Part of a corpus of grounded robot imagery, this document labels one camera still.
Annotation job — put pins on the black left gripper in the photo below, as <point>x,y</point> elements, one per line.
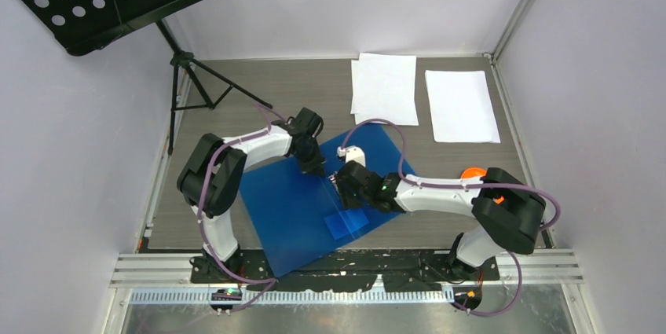
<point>313,166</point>

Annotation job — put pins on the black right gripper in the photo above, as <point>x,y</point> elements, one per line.
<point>346,197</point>

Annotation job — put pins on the blue clip file folder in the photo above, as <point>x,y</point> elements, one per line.
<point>298,217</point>

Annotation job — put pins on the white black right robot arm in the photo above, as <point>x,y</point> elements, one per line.
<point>508,213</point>

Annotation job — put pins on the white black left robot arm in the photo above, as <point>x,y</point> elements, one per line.
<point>211,177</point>

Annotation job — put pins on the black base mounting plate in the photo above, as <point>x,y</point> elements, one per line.
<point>401,270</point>

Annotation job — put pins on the left white paper stack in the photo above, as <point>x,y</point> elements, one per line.
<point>383,87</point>

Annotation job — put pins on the orange plastic toy piece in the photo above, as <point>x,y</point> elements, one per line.
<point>473,172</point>

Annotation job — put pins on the right white paper sheet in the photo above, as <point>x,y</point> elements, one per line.
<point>461,108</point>

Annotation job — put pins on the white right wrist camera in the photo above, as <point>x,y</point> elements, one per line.
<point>351,154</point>

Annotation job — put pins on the aluminium rail frame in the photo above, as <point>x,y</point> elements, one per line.
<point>164,278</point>

